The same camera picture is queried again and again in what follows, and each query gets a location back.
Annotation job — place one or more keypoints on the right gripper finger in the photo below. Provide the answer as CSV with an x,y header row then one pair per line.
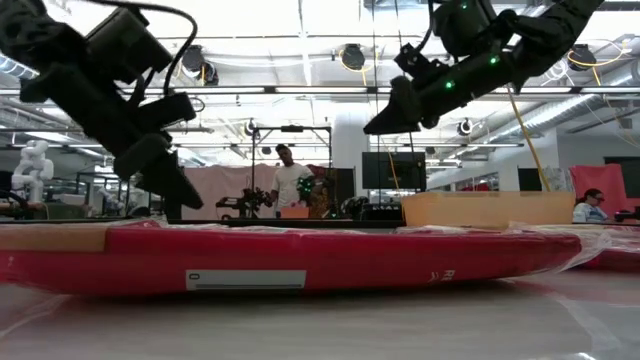
x,y
400,112

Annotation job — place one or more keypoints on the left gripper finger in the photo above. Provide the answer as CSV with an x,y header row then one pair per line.
x,y
165,175

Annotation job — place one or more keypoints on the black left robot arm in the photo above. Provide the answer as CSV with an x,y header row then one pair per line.
x,y
30,30

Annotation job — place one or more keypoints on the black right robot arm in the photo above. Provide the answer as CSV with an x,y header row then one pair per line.
x,y
550,30

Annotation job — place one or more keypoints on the black background robot arm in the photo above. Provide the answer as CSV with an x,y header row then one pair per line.
x,y
306,186
247,200

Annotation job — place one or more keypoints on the pink cloth backdrop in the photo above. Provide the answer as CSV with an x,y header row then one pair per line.
x,y
215,190

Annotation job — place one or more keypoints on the black monitor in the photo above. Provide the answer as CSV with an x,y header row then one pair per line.
x,y
385,170

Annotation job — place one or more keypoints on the white humanoid robot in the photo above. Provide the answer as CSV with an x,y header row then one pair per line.
x,y
32,170

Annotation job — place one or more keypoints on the red patterned cloth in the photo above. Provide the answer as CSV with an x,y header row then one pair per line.
x,y
325,195

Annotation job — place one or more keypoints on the small black panel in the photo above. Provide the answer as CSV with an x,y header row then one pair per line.
x,y
530,179

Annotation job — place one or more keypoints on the standing person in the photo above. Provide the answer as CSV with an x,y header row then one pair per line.
x,y
290,187

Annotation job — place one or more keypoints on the small background orange basket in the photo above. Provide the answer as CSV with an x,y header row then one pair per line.
x,y
295,212

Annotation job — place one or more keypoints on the red cloth backdrop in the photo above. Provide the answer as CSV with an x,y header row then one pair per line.
x,y
605,182

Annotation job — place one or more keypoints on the seated person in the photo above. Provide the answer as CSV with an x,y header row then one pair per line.
x,y
587,212

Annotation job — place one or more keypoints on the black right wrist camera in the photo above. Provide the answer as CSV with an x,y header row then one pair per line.
x,y
462,27

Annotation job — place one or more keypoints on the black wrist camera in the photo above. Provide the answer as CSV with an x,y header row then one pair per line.
x,y
127,45
462,27

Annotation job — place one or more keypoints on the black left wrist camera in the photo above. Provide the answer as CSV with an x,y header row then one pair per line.
x,y
127,45

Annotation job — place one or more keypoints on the black gantry frame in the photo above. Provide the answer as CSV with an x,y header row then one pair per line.
x,y
292,128

